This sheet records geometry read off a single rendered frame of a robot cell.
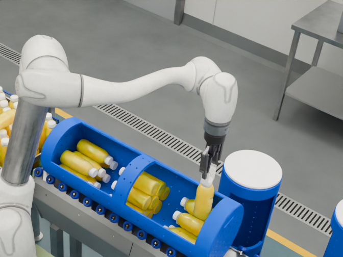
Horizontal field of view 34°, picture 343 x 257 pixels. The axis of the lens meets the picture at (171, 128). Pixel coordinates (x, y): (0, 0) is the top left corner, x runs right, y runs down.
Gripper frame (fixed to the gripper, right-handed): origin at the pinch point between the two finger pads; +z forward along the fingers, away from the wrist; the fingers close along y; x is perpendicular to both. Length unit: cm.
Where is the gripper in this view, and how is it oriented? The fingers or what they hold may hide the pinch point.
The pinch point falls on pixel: (208, 174)
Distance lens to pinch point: 205.4
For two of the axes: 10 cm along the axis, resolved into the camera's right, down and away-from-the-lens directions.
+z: -0.9, 8.0, 5.9
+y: 5.6, -4.5, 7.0
